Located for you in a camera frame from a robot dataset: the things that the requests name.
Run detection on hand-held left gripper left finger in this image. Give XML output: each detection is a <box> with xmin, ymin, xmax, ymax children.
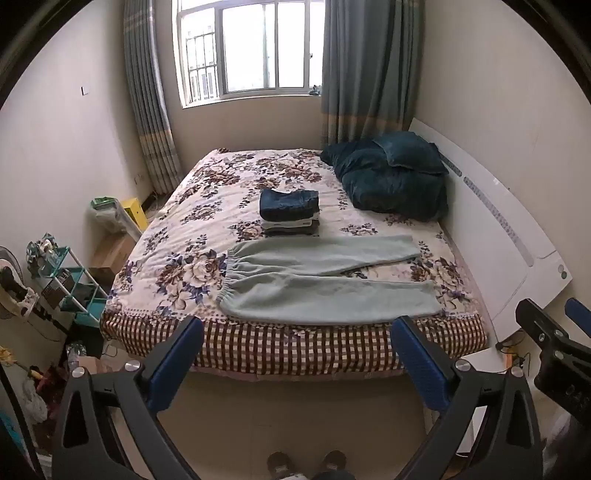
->
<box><xmin>52</xmin><ymin>316</ymin><xmax>205</xmax><ymax>480</ymax></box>

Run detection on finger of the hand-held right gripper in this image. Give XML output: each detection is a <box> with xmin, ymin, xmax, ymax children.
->
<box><xmin>565</xmin><ymin>297</ymin><xmax>591</xmax><ymax>334</ymax></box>
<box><xmin>515</xmin><ymin>298</ymin><xmax>570</xmax><ymax>352</ymax></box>

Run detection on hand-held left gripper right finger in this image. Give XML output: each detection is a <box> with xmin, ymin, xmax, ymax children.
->
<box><xmin>392</xmin><ymin>316</ymin><xmax>543</xmax><ymax>480</ymax></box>

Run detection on light grey fleece towel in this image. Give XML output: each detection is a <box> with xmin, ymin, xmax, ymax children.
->
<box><xmin>217</xmin><ymin>234</ymin><xmax>441</xmax><ymax>325</ymax></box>

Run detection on white nightstand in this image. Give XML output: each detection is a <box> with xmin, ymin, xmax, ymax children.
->
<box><xmin>455</xmin><ymin>351</ymin><xmax>532</xmax><ymax>455</ymax></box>

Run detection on clear plastic bottle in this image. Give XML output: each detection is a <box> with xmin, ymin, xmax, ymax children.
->
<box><xmin>67</xmin><ymin>342</ymin><xmax>88</xmax><ymax>370</ymax></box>

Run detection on teal shelf rack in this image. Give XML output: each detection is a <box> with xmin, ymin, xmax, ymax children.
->
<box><xmin>28</xmin><ymin>247</ymin><xmax>109</xmax><ymax>326</ymax></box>

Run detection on white bed headboard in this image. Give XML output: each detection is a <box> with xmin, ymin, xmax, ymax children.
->
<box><xmin>409</xmin><ymin>117</ymin><xmax>573</xmax><ymax>342</ymax></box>

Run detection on brown cardboard box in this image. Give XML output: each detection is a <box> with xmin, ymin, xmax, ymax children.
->
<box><xmin>90</xmin><ymin>233</ymin><xmax>134</xmax><ymax>283</ymax></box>

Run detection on floral printed blanket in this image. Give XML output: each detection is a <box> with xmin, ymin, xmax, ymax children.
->
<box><xmin>99</xmin><ymin>148</ymin><xmax>490</xmax><ymax>376</ymax></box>

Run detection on person's left shoe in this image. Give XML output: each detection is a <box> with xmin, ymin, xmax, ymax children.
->
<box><xmin>268</xmin><ymin>451</ymin><xmax>293</xmax><ymax>480</ymax></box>

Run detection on white plastic bag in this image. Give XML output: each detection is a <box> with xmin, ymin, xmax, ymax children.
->
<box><xmin>23</xmin><ymin>378</ymin><xmax>49</xmax><ymax>423</ymax></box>

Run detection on yellow box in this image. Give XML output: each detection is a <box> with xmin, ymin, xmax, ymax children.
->
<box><xmin>121</xmin><ymin>198</ymin><xmax>149</xmax><ymax>232</ymax></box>

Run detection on clear plastic bag green item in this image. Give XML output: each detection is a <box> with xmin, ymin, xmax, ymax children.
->
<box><xmin>89</xmin><ymin>197</ymin><xmax>127</xmax><ymax>234</ymax></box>

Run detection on folded dark grey garment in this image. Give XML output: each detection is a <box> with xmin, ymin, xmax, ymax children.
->
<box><xmin>262</xmin><ymin>224</ymin><xmax>320</xmax><ymax>238</ymax></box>

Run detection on green white bundle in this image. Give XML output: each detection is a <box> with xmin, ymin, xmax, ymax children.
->
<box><xmin>25</xmin><ymin>233</ymin><xmax>61</xmax><ymax>278</ymax></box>

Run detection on white standing fan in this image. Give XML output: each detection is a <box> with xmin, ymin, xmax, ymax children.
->
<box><xmin>0</xmin><ymin>246</ymin><xmax>40</xmax><ymax>333</ymax></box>

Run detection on dark teal quilt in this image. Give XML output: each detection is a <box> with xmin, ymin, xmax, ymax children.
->
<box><xmin>320</xmin><ymin>140</ymin><xmax>450</xmax><ymax>222</ymax></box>

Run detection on folded dark blue jeans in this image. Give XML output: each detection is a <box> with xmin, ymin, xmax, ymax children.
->
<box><xmin>259</xmin><ymin>188</ymin><xmax>320</xmax><ymax>222</ymax></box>

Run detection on dark teal pillow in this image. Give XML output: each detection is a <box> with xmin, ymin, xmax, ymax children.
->
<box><xmin>372</xmin><ymin>131</ymin><xmax>450</xmax><ymax>175</ymax></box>

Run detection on grey-blue striped curtain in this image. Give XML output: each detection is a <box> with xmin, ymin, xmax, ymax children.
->
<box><xmin>122</xmin><ymin>0</ymin><xmax>182</xmax><ymax>195</ymax></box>
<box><xmin>320</xmin><ymin>0</ymin><xmax>423</xmax><ymax>148</ymax></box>

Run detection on orange cable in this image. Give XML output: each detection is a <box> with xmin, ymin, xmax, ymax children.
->
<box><xmin>496</xmin><ymin>339</ymin><xmax>532</xmax><ymax>370</ymax></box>

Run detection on window with white frame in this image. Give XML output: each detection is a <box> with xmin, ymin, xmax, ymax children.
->
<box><xmin>172</xmin><ymin>0</ymin><xmax>326</xmax><ymax>109</ymax></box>

